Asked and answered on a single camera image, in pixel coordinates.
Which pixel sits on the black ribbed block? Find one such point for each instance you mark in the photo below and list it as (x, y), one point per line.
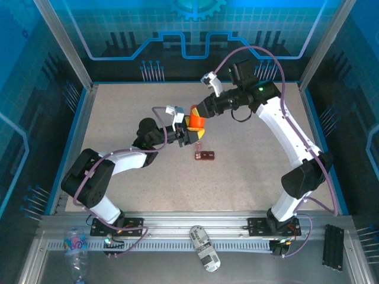
(333, 247)

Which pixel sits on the orange pill bottle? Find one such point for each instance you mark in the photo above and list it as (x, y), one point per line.
(197, 125)

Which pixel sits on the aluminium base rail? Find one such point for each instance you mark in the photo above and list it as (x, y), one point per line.
(192, 219)

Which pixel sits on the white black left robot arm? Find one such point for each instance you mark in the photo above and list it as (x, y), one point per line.
(127, 159)

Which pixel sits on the aluminium frame post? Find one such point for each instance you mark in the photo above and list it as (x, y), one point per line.
(322, 50)
(70, 50)

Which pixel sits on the black controller box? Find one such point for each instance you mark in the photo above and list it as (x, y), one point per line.
(114, 245)
(279, 248)

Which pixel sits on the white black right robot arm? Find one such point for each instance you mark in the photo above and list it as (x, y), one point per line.
(278, 124)

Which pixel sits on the aluminium side rail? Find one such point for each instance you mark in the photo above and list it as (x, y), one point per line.
(312, 118)
(84, 109)

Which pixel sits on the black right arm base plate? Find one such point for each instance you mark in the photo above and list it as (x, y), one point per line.
(257, 226)

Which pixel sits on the clear plastic water bottle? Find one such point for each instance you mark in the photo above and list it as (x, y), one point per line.
(76, 257)

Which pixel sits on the red weekly pill organizer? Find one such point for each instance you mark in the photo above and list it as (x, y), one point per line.
(208, 156)

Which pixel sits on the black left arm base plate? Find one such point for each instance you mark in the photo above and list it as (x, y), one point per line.
(134, 225)

